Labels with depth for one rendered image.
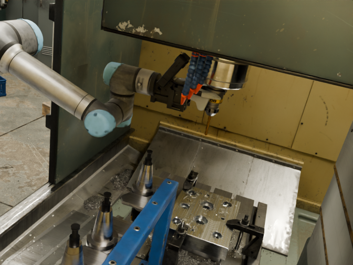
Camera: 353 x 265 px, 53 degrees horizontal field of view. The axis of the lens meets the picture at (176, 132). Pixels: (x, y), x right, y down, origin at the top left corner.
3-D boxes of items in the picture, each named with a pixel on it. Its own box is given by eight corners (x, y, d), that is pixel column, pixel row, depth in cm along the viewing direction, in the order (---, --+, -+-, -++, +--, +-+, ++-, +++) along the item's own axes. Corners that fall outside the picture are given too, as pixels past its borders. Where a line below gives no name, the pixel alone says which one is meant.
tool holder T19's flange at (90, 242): (107, 260, 69) (108, 250, 68) (80, 250, 70) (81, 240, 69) (121, 241, 75) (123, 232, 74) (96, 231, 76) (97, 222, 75)
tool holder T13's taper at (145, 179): (148, 192, 89) (152, 169, 86) (132, 186, 90) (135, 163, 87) (155, 184, 93) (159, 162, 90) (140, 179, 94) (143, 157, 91)
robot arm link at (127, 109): (97, 128, 107) (101, 94, 103) (112, 116, 118) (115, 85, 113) (122, 134, 106) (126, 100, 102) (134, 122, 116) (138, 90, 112)
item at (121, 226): (93, 228, 76) (94, 225, 75) (105, 215, 80) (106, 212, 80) (123, 240, 74) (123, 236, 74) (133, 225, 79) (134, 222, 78)
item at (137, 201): (116, 202, 85) (117, 200, 85) (126, 192, 90) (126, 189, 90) (143, 212, 84) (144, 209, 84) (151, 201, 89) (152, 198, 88)
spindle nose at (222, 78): (239, 94, 90) (251, 48, 85) (182, 79, 94) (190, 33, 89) (250, 83, 104) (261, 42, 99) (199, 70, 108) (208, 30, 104)
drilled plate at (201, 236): (158, 236, 117) (160, 224, 115) (183, 194, 143) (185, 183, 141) (224, 260, 112) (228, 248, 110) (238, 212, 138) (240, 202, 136)
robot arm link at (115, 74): (112, 84, 114) (114, 58, 111) (143, 92, 112) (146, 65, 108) (100, 89, 107) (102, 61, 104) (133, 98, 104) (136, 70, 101)
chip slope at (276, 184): (104, 215, 172) (109, 170, 162) (153, 161, 232) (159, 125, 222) (286, 282, 153) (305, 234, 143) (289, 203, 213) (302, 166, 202)
